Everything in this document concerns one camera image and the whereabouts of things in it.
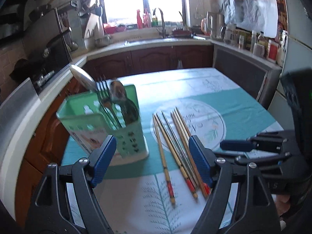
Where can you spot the bamboo chopstick red band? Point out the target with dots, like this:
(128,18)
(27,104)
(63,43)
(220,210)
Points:
(164,163)

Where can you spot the steel bowl on counter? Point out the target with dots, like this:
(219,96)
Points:
(103,41)

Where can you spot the brown wooden chopstick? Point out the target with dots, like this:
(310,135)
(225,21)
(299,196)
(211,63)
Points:
(174,117)

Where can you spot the steel kettle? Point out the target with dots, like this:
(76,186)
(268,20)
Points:
(216,25)

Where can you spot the teal patterned tablecloth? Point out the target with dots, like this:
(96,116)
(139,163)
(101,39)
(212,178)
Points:
(134,197)

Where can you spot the small steel spoon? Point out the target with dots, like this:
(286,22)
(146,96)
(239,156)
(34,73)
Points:
(119,97)

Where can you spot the green plastic utensil holder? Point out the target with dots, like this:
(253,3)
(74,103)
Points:
(89,125)

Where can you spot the black wok on stove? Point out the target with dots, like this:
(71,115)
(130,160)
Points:
(54,57)

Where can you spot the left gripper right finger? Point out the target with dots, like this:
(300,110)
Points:
(254,210)

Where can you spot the grey metal chopstick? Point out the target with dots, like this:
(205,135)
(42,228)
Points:
(181,152)

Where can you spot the chrome kitchen faucet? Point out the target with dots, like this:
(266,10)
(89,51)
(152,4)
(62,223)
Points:
(163,30)

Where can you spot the steel fork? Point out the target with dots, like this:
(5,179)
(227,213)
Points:
(105,99)

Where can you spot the light wooden chopstick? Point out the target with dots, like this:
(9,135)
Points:
(186,134)

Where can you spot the red plastic bottle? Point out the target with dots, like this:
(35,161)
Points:
(139,20)

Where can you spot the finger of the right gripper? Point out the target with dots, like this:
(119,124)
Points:
(270,145)
(268,160)

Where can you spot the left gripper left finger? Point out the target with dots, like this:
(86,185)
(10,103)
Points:
(50,210)

